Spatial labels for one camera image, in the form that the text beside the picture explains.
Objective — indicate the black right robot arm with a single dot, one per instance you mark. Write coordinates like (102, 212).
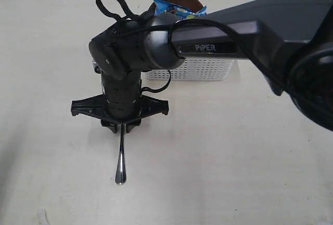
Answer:
(289, 41)

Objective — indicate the brown round wooden plate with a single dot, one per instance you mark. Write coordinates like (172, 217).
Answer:
(191, 4)

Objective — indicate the white perforated plastic basket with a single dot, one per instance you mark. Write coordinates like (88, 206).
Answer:
(202, 69)

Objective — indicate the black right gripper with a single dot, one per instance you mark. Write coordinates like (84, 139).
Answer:
(121, 100)

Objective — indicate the blue chips snack bag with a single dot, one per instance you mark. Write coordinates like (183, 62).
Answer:
(180, 11)

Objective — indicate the silver metal fork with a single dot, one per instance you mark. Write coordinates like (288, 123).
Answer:
(120, 177)

